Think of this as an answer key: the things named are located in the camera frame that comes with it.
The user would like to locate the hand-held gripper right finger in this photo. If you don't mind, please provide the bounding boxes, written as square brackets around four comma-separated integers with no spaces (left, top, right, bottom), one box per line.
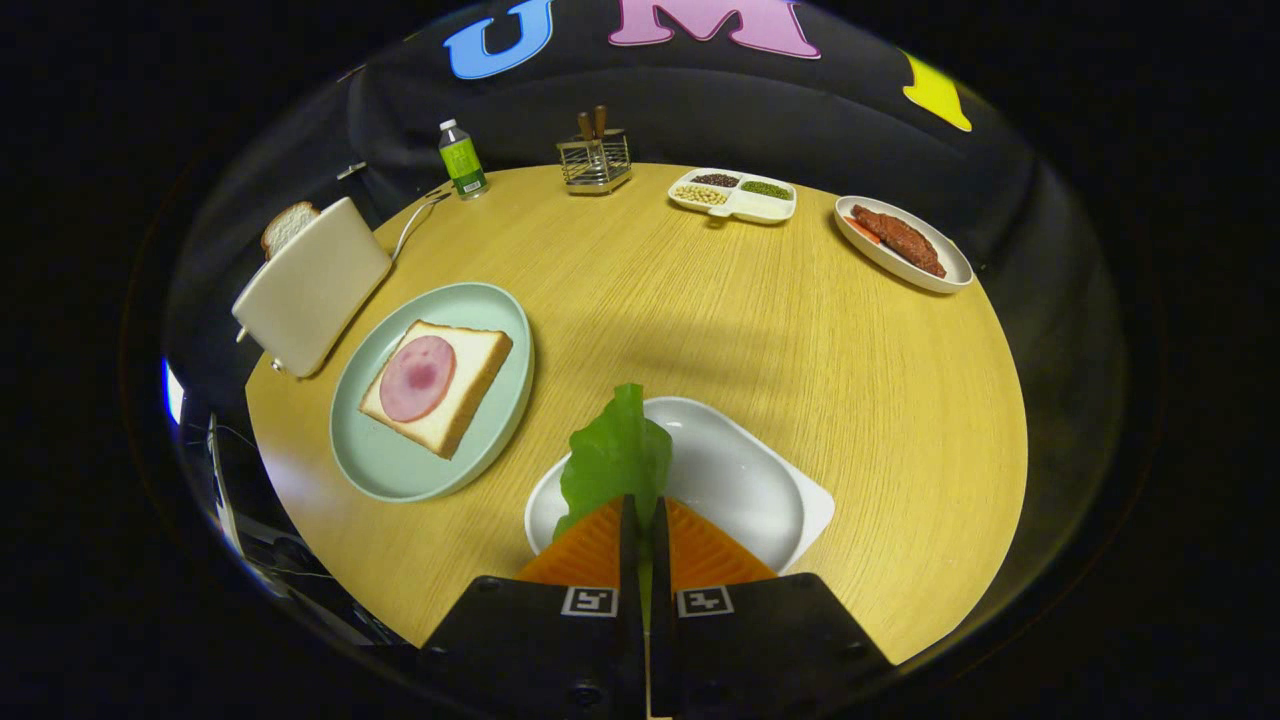
[650,496,894,720]

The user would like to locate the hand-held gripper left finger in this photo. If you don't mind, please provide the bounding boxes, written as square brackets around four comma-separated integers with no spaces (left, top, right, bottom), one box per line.
[420,494,647,720]

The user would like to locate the green lettuce leaf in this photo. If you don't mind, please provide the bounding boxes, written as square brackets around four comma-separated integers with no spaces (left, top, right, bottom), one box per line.
[553,383,674,541]

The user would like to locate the toasted bread slice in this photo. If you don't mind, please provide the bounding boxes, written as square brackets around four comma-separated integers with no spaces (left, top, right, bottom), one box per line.
[261,201,321,261]

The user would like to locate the white square plate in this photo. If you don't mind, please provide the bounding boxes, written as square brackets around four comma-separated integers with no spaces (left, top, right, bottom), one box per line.
[524,396,836,576]

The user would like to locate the light green round plate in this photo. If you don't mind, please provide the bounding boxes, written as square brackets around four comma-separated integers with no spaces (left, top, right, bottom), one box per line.
[329,282,536,503]

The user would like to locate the white bread slice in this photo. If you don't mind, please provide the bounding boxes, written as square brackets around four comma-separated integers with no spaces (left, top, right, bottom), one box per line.
[358,320,514,461]

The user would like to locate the pink ham slice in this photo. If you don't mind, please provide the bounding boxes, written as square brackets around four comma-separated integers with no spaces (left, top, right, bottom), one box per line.
[379,335,458,423]

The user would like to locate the white edged dark device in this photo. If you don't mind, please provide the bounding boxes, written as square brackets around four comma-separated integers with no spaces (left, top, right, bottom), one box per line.
[205,412,401,651]

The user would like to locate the white oval plate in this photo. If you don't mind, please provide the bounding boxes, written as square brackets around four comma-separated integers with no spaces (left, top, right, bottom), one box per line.
[834,195,975,295]

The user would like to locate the white toaster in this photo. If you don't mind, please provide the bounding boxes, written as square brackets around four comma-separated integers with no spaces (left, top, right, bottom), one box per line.
[231,196,393,379]

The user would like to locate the red meat strips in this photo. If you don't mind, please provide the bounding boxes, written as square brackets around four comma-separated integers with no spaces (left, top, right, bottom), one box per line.
[850,204,948,280]

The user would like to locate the white divided dish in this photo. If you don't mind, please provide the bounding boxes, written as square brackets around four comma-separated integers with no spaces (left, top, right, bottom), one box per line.
[667,167,798,226]

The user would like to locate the green label water bottle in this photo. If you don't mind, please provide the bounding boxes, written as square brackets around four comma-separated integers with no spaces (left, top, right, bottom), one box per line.
[438,119,490,202]

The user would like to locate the black backdrop cloth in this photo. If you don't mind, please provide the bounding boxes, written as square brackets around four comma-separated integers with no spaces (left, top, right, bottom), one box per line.
[160,0,1131,601]

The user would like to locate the white toaster cable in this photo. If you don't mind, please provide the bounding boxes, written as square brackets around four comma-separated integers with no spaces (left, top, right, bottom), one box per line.
[390,192,453,263]

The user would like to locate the metal wire utensil holder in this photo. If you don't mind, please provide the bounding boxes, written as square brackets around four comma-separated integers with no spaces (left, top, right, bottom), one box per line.
[557,128,633,196]

